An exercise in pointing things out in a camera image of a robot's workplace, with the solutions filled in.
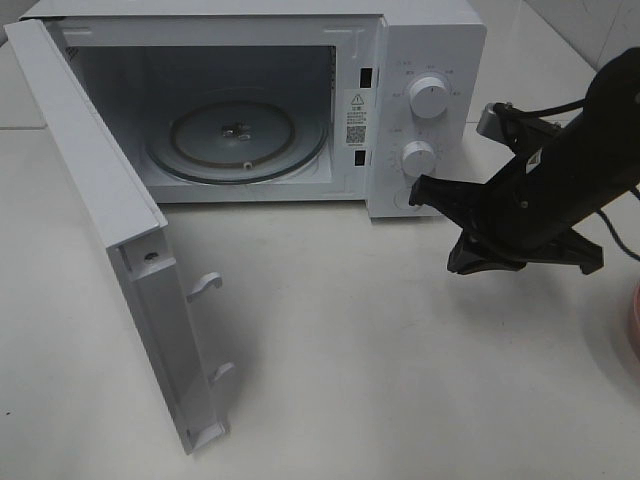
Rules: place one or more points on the round white door button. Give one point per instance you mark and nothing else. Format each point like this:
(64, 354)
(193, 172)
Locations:
(401, 200)

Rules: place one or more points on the white microwave oven body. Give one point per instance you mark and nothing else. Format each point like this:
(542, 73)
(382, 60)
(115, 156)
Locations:
(135, 59)

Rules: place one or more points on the white microwave door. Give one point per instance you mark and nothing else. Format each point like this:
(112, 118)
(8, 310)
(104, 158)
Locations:
(131, 229)

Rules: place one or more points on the glass microwave turntable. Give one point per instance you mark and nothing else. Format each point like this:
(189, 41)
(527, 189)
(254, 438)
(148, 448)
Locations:
(239, 136)

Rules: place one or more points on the lower white microwave knob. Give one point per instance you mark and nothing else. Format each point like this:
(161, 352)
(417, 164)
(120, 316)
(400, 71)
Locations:
(418, 158)

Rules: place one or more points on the upper white microwave knob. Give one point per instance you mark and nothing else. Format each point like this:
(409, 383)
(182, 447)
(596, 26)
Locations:
(428, 96)

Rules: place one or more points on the white warning label sticker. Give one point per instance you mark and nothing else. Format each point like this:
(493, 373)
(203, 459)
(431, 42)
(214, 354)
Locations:
(357, 109)

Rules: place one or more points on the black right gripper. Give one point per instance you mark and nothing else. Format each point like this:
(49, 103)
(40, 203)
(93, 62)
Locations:
(503, 235)

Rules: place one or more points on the pink round plate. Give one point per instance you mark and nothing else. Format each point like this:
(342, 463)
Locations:
(633, 328)

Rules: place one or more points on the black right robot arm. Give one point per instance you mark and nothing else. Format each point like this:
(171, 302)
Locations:
(569, 162)

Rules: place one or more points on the white microwave knob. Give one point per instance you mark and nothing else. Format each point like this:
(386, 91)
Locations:
(418, 158)
(428, 96)

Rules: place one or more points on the white adjacent table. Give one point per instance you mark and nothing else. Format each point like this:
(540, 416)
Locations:
(539, 54)

